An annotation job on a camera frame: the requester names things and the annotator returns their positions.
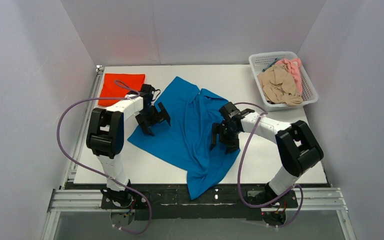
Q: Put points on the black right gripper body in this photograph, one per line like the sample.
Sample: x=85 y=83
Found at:
x=225 y=131

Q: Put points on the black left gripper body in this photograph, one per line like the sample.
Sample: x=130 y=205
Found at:
x=152 y=117

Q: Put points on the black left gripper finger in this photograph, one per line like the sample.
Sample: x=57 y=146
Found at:
x=144 y=125
x=162 y=115

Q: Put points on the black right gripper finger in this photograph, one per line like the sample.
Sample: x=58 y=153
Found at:
x=215 y=130
x=232 y=146

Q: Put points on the blue t shirt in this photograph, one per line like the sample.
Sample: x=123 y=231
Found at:
x=185 y=142

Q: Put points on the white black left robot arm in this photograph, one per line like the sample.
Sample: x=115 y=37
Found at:
x=106 y=136

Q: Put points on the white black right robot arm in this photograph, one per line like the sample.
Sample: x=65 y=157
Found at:
x=297 y=146

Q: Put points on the folded orange t shirt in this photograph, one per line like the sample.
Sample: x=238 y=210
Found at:
x=112 y=89

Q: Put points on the beige t shirt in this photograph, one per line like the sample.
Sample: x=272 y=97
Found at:
x=279 y=87

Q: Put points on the white plastic laundry basket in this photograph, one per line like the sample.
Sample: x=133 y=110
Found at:
x=260 y=61

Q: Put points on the pink t shirt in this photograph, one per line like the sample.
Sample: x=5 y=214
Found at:
x=293 y=67

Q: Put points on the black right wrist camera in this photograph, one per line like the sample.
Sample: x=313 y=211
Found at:
x=230 y=112

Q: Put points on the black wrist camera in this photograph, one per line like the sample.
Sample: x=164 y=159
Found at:
x=147 y=91
x=230 y=112

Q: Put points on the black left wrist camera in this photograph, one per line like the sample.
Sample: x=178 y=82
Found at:
x=147 y=91

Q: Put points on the aluminium frame rail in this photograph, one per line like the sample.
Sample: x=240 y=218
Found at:
x=89 y=201

